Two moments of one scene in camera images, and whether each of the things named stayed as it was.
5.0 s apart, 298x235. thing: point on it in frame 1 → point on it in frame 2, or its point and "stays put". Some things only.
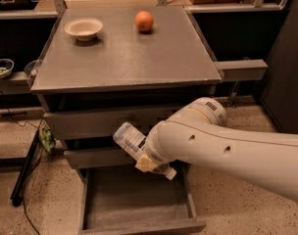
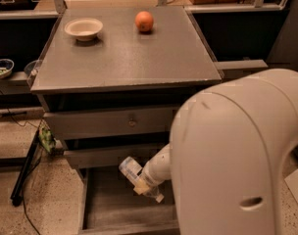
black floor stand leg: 17,194 stays put
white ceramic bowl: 83,28 stays put
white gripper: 153,151 → 151,174
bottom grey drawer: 124,199 stays put
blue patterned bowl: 2,68 stays put
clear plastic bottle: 129,139 → 129,166
